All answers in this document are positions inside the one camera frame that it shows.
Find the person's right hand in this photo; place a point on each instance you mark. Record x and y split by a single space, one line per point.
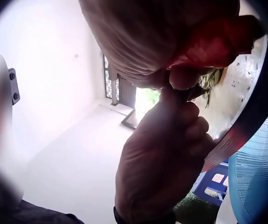
147 35

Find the person's left hand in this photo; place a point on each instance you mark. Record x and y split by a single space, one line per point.
152 158

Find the person's left thumb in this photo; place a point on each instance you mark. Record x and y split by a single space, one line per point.
168 102

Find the person's right fingers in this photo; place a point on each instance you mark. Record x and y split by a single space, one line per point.
217 42

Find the person's right thumb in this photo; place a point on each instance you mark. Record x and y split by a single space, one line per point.
184 78

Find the person's left fingers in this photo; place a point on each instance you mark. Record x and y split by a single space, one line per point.
200 130

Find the bunch of green leaves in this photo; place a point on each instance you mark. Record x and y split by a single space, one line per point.
209 78

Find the dark doormat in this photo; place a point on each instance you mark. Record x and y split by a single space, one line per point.
134 119

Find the dark wooden door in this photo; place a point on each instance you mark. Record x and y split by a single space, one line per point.
127 93

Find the blue plastic stool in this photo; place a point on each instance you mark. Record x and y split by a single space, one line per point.
212 182

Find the round beige tray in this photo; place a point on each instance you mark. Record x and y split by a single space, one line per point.
238 93

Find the lattice window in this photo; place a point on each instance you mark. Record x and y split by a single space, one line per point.
111 79

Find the blue plastic mesh basket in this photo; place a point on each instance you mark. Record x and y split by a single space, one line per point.
259 163

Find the black wrist band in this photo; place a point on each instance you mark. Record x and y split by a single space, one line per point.
122 215

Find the person's body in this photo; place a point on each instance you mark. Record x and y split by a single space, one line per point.
61 215

